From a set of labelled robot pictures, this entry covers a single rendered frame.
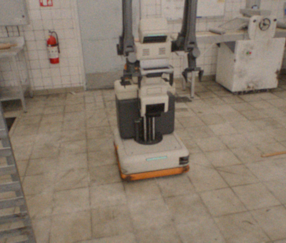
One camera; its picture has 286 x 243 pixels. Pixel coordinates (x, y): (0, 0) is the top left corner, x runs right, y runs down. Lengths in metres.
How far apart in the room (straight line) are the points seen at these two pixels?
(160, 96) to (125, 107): 0.42
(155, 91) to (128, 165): 0.68
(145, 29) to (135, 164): 1.11
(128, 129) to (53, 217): 0.98
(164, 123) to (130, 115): 0.35
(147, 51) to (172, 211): 1.25
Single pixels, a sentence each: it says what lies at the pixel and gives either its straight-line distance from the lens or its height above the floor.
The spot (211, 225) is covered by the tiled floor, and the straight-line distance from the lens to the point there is 2.26.
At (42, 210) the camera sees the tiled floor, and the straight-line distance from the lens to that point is 2.49.
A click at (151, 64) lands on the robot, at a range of 2.18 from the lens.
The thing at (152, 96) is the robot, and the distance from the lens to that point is 2.26.
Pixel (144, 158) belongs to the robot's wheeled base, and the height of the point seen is 0.26.
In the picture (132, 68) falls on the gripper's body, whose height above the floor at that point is 1.11.
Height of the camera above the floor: 1.58
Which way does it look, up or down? 25 degrees down
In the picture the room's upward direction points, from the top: 2 degrees counter-clockwise
